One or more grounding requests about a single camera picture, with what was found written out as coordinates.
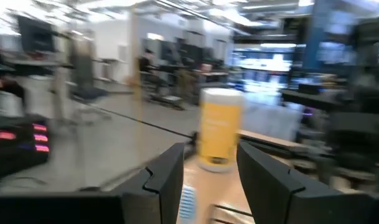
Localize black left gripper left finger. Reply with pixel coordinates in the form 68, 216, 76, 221
113, 142, 185, 224

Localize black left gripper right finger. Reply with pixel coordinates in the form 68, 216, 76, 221
236, 139, 369, 224

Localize blue white toothbrush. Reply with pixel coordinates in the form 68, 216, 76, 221
178, 184, 197, 224

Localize yellow wipes canister white lid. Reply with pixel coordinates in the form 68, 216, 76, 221
197, 87, 244, 174

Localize person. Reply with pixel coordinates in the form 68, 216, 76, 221
138, 47, 158, 94
0, 30, 26, 119

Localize black computer pink lights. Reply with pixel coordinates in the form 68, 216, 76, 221
0, 116, 50, 182

